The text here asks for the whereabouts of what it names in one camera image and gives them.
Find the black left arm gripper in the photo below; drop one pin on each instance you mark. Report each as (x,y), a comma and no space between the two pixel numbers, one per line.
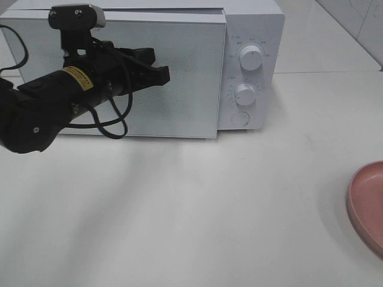
(87,82)

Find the white timer knob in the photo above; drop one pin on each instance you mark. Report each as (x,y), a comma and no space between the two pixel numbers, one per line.
(245,94)

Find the round white door button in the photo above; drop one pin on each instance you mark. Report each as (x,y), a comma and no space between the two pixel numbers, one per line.
(240,118)

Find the pink round plate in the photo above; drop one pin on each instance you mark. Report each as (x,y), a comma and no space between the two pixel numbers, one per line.
(364,205)

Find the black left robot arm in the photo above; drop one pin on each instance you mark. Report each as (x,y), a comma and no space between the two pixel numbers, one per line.
(22,136)

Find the white microwave oven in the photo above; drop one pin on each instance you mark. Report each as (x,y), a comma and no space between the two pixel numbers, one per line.
(259,22)

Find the upper white power knob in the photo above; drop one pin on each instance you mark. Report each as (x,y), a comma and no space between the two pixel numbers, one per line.
(251,57)

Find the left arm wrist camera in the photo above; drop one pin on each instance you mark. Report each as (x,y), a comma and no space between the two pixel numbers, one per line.
(75,22)

